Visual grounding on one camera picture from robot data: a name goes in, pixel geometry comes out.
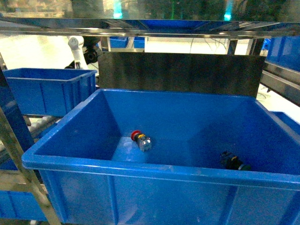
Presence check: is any red mushroom push button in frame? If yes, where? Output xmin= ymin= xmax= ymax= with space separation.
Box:
xmin=131 ymin=130 xmax=152 ymax=152

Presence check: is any large blue target bin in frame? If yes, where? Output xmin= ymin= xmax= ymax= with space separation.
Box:
xmin=22 ymin=90 xmax=300 ymax=225

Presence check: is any green push button dark body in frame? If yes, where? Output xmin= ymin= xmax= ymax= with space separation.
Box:
xmin=220 ymin=151 xmax=251 ymax=171

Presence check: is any black back panel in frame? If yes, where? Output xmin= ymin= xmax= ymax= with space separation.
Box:
xmin=98 ymin=52 xmax=265 ymax=97

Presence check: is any blue bin beside target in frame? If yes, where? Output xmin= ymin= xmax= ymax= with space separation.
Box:
xmin=4 ymin=68 xmax=96 ymax=117

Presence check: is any steel rack upright post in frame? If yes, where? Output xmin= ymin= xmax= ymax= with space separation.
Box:
xmin=0 ymin=53 xmax=62 ymax=225

